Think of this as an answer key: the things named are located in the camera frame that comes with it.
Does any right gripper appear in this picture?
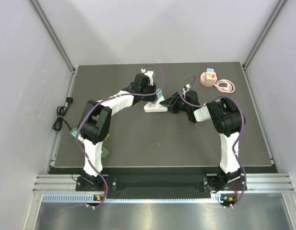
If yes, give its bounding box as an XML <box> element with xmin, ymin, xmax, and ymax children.
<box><xmin>160</xmin><ymin>92</ymin><xmax>190</xmax><ymax>114</ymax></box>

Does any teal plug adapter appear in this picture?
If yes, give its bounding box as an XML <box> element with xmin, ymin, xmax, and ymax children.
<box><xmin>156</xmin><ymin>89</ymin><xmax>164</xmax><ymax>101</ymax></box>

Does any white triangular power strip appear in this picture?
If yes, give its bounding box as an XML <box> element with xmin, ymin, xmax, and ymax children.
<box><xmin>143</xmin><ymin>96</ymin><xmax>168</xmax><ymax>113</ymax></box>

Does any pink round socket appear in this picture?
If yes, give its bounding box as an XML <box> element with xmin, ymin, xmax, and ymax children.
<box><xmin>200</xmin><ymin>71</ymin><xmax>217</xmax><ymax>87</ymax></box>

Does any yellow plug adapter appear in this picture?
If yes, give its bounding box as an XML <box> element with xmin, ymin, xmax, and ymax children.
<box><xmin>105</xmin><ymin>134</ymin><xmax>110</xmax><ymax>141</ymax></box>

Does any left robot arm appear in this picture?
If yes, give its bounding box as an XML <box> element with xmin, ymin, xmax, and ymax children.
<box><xmin>76</xmin><ymin>69</ymin><xmax>157</xmax><ymax>190</ymax></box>

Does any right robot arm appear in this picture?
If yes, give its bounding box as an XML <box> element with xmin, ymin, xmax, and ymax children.
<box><xmin>160</xmin><ymin>91</ymin><xmax>245</xmax><ymax>193</ymax></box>

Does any green power strip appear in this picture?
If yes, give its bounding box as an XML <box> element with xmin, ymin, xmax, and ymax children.
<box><xmin>70</xmin><ymin>128</ymin><xmax>109</xmax><ymax>158</ymax></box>

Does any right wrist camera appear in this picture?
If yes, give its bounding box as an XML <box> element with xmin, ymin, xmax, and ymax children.
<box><xmin>182</xmin><ymin>84</ymin><xmax>191</xmax><ymax>96</ymax></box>

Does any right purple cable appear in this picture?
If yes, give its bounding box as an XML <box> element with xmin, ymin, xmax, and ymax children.
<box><xmin>179</xmin><ymin>75</ymin><xmax>247</xmax><ymax>210</ymax></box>

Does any pink coiled cable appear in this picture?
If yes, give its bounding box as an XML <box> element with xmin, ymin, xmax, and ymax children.
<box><xmin>214</xmin><ymin>80</ymin><xmax>237</xmax><ymax>93</ymax></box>

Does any black power cable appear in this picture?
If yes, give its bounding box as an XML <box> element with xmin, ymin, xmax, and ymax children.
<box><xmin>52</xmin><ymin>97</ymin><xmax>74</xmax><ymax>131</ymax></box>

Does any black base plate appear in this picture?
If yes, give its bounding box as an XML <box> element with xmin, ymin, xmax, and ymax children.
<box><xmin>75</xmin><ymin>167</ymin><xmax>248</xmax><ymax>199</ymax></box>

